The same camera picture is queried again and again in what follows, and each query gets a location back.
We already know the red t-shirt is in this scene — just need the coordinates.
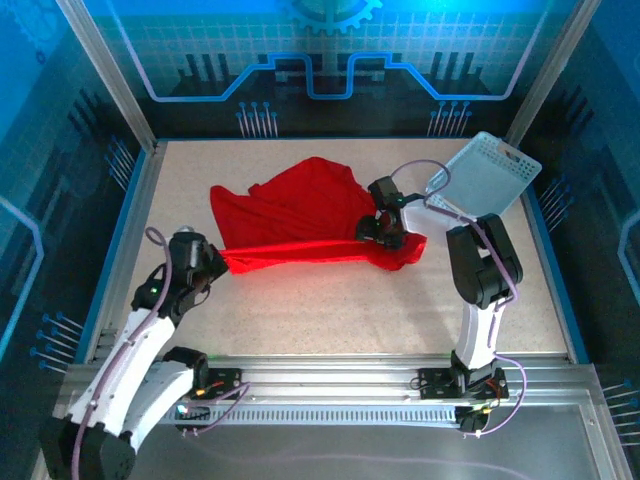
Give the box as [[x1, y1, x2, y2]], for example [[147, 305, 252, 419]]
[[209, 156, 429, 276]]

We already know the white perforated plastic basket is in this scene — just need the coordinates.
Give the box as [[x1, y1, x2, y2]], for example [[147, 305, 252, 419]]
[[423, 131, 544, 221]]

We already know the left small controller board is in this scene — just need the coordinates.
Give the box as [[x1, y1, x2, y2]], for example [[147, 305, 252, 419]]
[[174, 399, 211, 434]]

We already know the small controller board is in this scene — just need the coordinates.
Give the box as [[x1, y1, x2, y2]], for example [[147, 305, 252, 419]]
[[457, 404, 489, 436], [174, 399, 211, 434]]

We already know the grey steel sheet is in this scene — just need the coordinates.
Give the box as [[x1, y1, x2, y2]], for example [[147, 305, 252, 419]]
[[29, 394, 634, 480]]

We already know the right small controller board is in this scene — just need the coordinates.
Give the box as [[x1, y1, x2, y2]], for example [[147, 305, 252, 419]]
[[457, 404, 489, 436]]

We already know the aluminium side rail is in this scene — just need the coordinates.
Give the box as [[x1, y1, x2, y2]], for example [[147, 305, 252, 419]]
[[84, 142, 164, 361]]

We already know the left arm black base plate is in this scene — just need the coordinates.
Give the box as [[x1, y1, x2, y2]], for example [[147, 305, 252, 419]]
[[164, 367, 245, 401]]

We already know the aluminium mounting rail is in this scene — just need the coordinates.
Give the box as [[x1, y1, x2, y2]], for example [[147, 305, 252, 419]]
[[64, 353, 601, 401]]

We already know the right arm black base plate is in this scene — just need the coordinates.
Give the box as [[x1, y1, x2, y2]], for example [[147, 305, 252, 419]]
[[417, 367, 510, 401]]

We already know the slotted grey cable duct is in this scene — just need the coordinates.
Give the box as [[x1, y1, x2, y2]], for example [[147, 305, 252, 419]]
[[79, 405, 464, 427]]

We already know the left aluminium frame post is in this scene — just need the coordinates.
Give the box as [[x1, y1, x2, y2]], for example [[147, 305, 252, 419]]
[[55, 0, 162, 154]]

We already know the aluminium frame post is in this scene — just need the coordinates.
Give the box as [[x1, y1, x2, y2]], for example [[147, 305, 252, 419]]
[[504, 0, 601, 146], [55, 0, 162, 154]]

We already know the right aluminium frame post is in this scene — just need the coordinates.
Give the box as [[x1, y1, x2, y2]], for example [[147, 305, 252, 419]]
[[504, 0, 601, 146]]

